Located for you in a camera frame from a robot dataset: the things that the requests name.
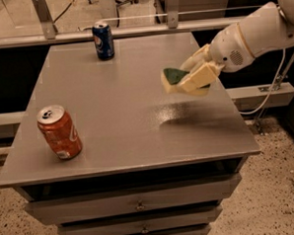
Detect middle grey drawer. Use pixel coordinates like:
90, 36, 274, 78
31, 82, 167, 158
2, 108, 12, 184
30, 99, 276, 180
58, 205, 222, 235

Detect white cable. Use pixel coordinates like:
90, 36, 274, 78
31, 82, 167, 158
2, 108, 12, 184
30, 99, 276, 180
236, 47, 291, 117

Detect blue pepsi can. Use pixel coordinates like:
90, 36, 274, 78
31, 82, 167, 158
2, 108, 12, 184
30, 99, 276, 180
92, 21, 115, 60

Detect grey drawer cabinet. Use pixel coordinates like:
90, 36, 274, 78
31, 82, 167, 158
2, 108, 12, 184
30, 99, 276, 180
0, 34, 259, 229

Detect metal window rail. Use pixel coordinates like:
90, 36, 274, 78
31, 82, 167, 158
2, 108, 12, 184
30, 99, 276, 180
0, 17, 243, 49

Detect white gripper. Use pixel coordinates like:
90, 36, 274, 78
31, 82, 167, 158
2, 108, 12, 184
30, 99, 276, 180
176, 23, 257, 96

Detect green and yellow sponge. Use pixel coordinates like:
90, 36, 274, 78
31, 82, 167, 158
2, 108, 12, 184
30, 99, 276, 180
161, 68, 210, 96

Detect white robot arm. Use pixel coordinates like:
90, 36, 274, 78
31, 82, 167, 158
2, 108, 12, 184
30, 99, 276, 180
177, 0, 294, 95

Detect top grey drawer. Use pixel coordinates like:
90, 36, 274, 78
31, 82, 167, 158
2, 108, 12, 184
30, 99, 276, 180
25, 173, 241, 225

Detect red coke can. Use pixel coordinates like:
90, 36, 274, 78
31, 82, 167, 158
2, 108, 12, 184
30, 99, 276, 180
37, 105, 83, 160

